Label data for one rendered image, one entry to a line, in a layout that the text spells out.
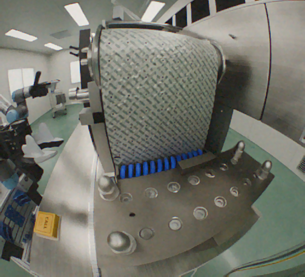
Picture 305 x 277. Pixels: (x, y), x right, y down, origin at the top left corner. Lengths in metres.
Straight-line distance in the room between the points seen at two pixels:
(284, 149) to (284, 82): 2.51
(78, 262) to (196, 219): 0.28
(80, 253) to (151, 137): 0.33
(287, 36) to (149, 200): 0.42
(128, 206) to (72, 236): 0.21
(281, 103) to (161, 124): 0.27
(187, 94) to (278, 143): 2.63
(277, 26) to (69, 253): 0.68
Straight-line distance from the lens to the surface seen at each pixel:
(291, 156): 2.79
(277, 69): 0.31
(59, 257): 0.39
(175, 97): 0.22
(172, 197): 0.21
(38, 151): 0.26
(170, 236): 0.19
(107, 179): 0.19
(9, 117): 0.78
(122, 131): 0.22
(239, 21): 0.39
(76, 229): 0.37
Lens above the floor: 1.22
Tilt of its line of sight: 25 degrees down
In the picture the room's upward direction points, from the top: 1 degrees clockwise
